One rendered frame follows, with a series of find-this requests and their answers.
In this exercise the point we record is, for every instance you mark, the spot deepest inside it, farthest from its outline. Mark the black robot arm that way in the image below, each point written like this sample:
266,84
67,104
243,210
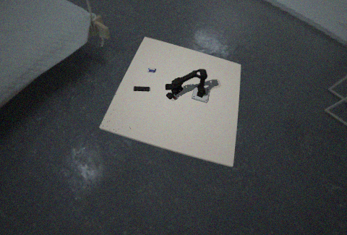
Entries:
176,83

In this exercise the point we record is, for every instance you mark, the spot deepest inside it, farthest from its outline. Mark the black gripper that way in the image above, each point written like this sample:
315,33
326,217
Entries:
171,95

